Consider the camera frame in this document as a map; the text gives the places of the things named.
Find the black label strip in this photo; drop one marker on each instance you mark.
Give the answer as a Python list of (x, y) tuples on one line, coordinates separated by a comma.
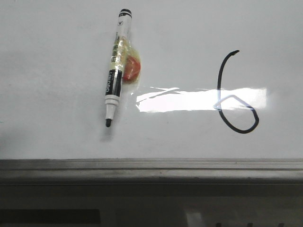
[(50, 216)]

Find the white whiteboard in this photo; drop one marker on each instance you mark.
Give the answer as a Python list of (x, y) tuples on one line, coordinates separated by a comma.
[(217, 108)]

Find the black white whiteboard marker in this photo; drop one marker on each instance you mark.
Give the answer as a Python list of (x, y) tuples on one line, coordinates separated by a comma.
[(125, 64)]

